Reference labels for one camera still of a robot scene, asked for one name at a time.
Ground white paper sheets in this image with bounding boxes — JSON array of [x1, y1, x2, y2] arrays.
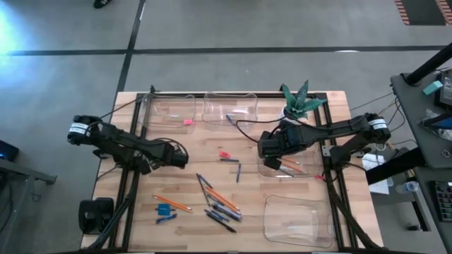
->
[[360, 152, 395, 196]]

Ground green succulent in white pot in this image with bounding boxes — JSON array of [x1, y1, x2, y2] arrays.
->
[[280, 79, 328, 123]]

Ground black electronic device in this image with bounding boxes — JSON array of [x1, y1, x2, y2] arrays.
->
[[434, 68, 452, 110]]

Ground black slanted beam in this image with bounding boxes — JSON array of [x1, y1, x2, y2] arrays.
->
[[365, 146, 427, 186]]

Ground black aluminium table frame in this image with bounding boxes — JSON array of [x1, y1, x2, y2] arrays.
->
[[81, 84, 385, 253]]

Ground dark keyboard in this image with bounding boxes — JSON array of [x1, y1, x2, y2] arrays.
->
[[433, 180, 452, 223]]

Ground clear plastic bottle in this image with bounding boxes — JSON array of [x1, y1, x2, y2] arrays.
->
[[394, 181, 420, 195]]

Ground grey desk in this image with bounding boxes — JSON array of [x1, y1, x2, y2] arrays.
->
[[412, 165, 452, 254], [390, 68, 452, 170]]

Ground black pen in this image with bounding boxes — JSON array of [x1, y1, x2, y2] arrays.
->
[[206, 212, 237, 234]]

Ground clear barrel gel pen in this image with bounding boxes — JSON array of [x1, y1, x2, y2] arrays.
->
[[211, 202, 244, 220], [211, 206, 243, 222]]

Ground black mat striped edges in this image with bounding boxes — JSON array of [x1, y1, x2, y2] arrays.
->
[[394, 0, 452, 26]]

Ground grey cart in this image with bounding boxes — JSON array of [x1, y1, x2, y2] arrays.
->
[[0, 157, 58, 254]]

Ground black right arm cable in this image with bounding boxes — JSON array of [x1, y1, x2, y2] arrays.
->
[[234, 118, 285, 145]]

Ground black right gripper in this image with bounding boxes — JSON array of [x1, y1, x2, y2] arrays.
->
[[263, 121, 308, 171]]

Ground teal box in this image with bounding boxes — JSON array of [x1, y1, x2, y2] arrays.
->
[[422, 80, 444, 96]]

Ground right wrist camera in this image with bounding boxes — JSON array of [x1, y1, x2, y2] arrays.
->
[[256, 131, 282, 159]]

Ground black slanted pole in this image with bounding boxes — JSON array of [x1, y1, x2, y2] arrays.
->
[[404, 42, 452, 87]]

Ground blue pen white print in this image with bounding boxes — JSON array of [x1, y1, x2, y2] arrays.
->
[[203, 209, 230, 223]]

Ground black device blue light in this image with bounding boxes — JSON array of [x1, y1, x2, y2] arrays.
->
[[0, 140, 20, 162]]

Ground tablet with blue screen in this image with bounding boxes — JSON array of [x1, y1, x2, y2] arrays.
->
[[420, 113, 452, 131]]

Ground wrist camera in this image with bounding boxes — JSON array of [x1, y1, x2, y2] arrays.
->
[[256, 131, 282, 159], [169, 151, 190, 169]]

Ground black bulky device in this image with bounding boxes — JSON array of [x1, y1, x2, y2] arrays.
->
[[78, 196, 116, 236]]

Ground clear plastic bin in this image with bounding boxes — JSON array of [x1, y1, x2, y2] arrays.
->
[[138, 92, 197, 135], [256, 135, 321, 179], [263, 194, 335, 249], [202, 91, 259, 127]]

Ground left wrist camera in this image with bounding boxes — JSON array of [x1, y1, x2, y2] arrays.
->
[[169, 151, 190, 169]]

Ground thin black cable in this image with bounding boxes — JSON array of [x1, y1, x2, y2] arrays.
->
[[100, 84, 170, 119]]

